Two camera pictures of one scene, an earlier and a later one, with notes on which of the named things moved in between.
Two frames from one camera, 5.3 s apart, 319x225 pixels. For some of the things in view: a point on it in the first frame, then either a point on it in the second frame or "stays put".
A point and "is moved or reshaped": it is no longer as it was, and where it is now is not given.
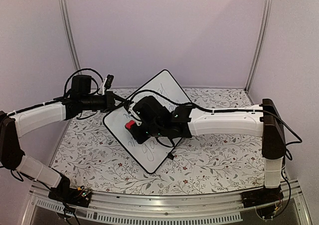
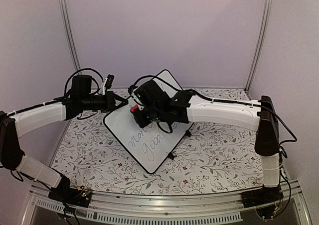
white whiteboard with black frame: x=165 y=87 stays put
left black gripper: x=110 y=100 stays put
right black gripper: x=139 y=138 to x=140 y=121
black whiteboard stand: x=170 y=156 stays put
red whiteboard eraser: x=128 y=125 is moved or reshaped
